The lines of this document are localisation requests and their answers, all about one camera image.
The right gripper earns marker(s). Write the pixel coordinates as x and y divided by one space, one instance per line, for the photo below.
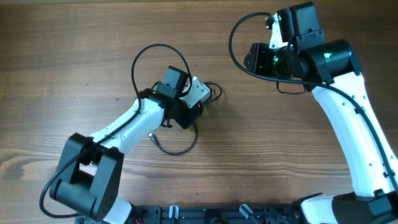
257 55

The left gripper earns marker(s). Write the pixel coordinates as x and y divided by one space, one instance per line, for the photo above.
193 113

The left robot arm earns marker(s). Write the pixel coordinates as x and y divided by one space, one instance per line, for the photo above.
89 170

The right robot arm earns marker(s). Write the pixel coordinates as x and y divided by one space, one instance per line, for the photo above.
299 54

